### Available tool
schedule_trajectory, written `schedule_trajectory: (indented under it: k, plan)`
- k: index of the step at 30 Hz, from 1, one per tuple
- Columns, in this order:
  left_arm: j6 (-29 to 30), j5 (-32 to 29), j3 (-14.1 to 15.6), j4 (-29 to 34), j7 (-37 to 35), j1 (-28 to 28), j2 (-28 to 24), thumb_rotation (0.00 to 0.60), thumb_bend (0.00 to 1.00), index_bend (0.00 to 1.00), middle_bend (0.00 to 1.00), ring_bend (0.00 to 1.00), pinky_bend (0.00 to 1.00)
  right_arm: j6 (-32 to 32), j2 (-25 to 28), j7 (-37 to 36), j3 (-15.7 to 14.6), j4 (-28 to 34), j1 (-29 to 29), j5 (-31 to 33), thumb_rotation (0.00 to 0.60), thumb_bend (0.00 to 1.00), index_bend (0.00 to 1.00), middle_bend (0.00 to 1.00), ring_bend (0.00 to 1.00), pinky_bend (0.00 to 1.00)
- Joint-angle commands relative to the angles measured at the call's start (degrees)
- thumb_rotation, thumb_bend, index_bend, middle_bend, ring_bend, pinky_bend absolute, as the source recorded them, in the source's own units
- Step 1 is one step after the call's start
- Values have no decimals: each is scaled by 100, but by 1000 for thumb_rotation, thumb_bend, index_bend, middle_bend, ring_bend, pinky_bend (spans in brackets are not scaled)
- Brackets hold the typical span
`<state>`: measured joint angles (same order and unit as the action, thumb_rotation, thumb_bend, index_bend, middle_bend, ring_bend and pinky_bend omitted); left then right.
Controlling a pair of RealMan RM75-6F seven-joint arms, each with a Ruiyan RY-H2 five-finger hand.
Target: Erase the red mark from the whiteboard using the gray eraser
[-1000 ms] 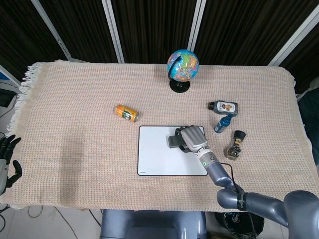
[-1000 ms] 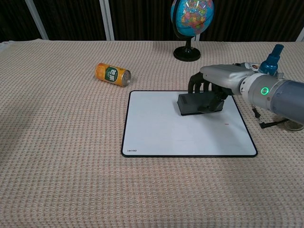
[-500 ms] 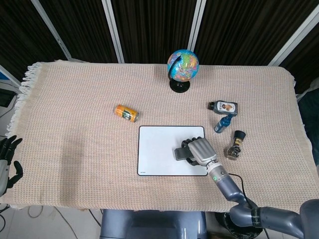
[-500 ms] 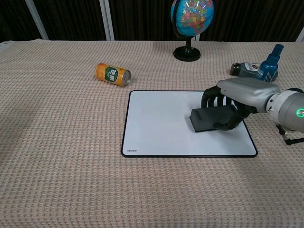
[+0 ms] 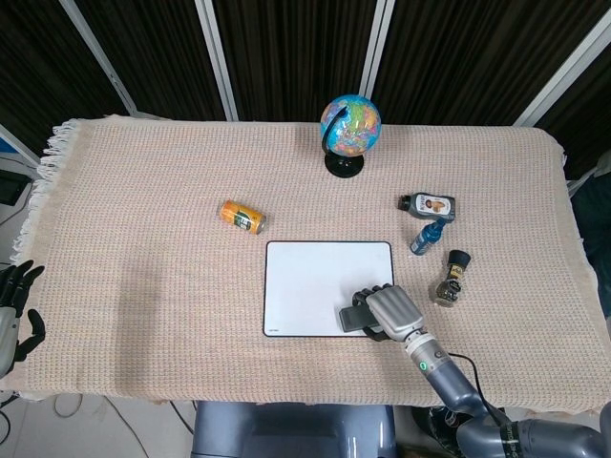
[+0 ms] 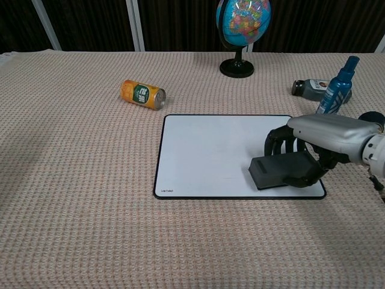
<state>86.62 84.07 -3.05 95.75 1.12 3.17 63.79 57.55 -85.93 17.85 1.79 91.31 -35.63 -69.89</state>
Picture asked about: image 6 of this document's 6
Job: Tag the right silver-black robot hand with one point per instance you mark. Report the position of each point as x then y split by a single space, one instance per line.
328 132

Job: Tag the black board eraser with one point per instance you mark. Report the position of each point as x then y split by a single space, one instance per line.
276 170

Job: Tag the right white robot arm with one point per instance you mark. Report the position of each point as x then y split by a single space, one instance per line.
376 153

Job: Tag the blue spray bottle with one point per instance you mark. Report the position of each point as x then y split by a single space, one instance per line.
335 90

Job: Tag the dark grey bottle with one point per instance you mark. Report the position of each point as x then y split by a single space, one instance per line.
309 89

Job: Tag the glass spice grinder jar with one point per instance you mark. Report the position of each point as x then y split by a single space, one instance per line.
373 116

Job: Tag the white dry-erase board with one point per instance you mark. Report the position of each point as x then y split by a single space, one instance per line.
204 150

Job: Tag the blue globe on black stand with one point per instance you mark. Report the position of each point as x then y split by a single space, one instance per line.
243 21

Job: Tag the black curtain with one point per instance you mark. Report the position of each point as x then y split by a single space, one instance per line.
180 24

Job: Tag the orange drink can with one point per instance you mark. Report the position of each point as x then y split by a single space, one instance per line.
141 94

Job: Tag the beige waffle-weave tablecloth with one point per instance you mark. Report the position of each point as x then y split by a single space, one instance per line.
90 195

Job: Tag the white upright frame post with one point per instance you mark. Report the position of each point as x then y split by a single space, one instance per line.
135 25

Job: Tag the white slanted frame post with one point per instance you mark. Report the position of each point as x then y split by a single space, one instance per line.
46 25

